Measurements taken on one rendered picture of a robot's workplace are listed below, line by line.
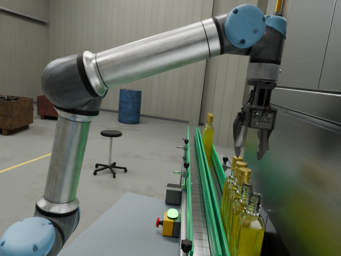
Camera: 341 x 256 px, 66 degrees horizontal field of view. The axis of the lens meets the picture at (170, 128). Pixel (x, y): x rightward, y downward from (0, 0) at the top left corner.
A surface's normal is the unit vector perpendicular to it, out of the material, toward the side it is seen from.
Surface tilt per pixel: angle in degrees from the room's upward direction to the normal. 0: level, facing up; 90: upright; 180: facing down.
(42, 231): 8
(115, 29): 90
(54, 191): 90
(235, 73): 90
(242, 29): 90
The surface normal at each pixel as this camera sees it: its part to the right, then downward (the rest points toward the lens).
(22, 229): 0.10, -0.94
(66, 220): 0.70, 0.32
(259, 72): -0.51, 0.13
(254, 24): -0.02, 0.20
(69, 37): -0.29, 0.16
